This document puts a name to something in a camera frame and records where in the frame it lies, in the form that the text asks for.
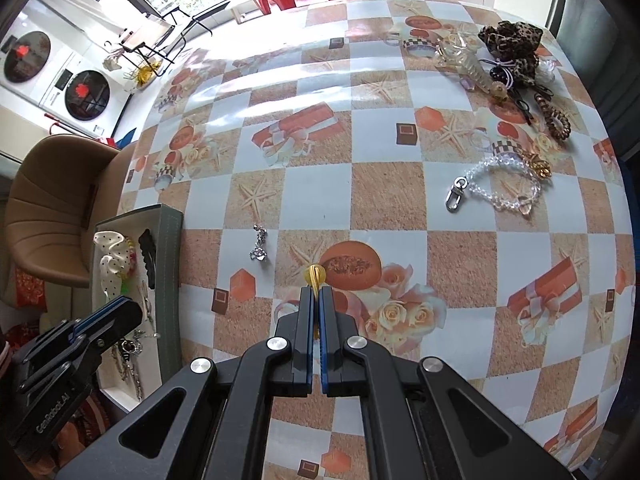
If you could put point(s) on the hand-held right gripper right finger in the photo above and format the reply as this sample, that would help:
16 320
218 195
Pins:
325 340

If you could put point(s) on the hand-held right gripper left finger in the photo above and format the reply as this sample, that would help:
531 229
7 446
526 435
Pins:
306 320

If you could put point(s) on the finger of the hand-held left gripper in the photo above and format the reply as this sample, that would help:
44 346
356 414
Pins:
65 327
120 317

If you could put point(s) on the cream polka-dot satin scrunchie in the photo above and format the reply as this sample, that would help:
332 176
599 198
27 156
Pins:
112 260

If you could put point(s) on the black snap hair clip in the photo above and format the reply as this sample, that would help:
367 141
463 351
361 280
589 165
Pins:
146 255

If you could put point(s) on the grey storage box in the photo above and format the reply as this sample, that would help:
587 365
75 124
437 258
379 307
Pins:
170 260

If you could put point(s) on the red patterned cushion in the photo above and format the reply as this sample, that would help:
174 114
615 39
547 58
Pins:
30 287

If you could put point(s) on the silver rhinestone charm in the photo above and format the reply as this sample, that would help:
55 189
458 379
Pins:
258 252

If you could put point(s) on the brown upholstered chair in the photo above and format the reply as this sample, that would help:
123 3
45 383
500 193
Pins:
55 185

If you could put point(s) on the white washing machine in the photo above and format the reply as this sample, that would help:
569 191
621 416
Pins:
85 92
27 57

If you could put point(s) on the gold metal charm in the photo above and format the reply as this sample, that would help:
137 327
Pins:
539 166

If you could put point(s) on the black metal rack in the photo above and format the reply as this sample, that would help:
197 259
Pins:
145 35

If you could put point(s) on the clear plastic claw clip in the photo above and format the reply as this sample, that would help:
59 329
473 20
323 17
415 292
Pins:
472 67

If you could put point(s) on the small black bow clip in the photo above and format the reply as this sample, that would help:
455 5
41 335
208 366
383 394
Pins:
523 106

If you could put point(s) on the leopard print scrunchie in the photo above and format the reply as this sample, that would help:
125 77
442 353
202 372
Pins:
510 40

